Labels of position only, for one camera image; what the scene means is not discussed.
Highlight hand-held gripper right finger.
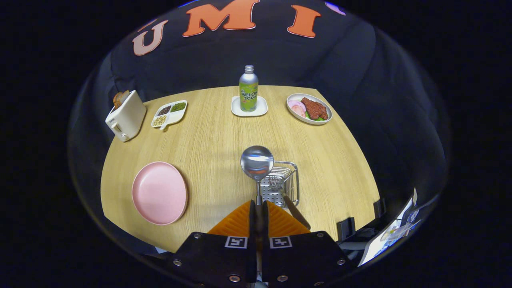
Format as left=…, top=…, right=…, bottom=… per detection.
left=260, top=200, right=356, bottom=287

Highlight silver spoon brown handle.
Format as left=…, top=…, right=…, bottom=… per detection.
left=240, top=145, right=275, bottom=205

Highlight pink ham slices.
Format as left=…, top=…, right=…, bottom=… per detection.
left=288, top=100, right=307, bottom=117

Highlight white oval food plate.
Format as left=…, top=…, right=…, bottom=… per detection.
left=286, top=93, right=333, bottom=126

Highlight green soda bottle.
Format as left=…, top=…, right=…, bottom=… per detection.
left=239, top=65, right=259, bottom=112

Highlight white square coaster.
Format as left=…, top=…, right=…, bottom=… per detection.
left=231, top=96, right=268, bottom=117

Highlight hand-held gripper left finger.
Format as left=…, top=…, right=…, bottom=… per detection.
left=172, top=200, right=259, bottom=286

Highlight perforated metal tray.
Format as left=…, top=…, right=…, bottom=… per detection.
left=256, top=161, right=300, bottom=208

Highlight white toaster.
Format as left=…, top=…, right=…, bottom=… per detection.
left=105, top=90, right=147, bottom=142

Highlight red-brown meat piece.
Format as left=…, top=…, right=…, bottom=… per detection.
left=301, top=97, right=329, bottom=120

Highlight pink round plate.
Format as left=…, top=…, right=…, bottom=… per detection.
left=132, top=161, right=188, bottom=226

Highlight silver fork brown handle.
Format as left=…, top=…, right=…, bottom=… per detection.
left=268, top=176, right=312, bottom=231

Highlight white divided dish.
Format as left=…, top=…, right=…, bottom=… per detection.
left=151, top=100, right=188, bottom=131

